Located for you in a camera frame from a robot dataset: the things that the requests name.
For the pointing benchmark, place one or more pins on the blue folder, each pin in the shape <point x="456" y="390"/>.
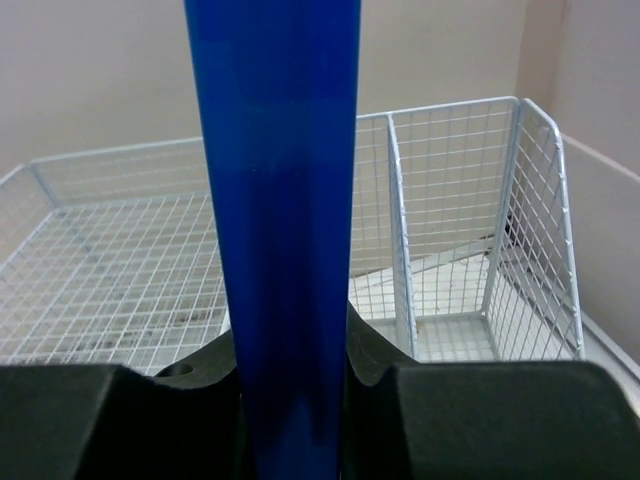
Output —
<point x="276" y="85"/>

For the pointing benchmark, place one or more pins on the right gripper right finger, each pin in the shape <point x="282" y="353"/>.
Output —
<point x="404" y="419"/>

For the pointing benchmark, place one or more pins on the white wire desk organizer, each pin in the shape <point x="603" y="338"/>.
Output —
<point x="462" y="247"/>

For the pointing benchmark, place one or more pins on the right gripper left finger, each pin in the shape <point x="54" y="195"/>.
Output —
<point x="107" y="421"/>

